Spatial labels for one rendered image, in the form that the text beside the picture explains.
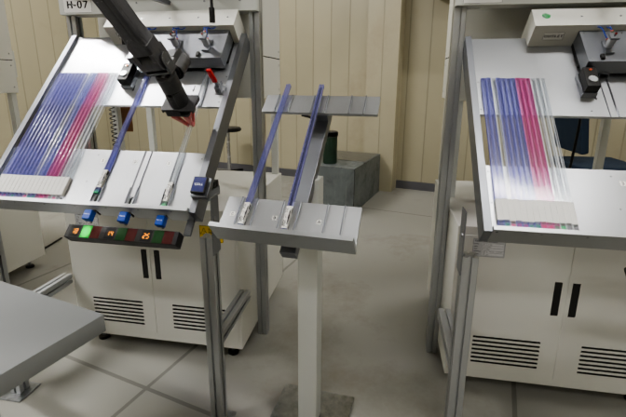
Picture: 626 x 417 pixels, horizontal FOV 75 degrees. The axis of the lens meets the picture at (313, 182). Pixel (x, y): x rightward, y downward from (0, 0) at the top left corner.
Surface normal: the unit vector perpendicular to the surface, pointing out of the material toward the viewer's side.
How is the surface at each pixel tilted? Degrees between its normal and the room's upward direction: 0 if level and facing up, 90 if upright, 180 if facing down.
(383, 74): 90
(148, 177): 46
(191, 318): 90
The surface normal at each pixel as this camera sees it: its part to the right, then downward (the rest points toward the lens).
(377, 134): -0.41, 0.22
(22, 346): 0.00, -0.97
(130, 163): -0.12, -0.50
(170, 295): -0.17, 0.24
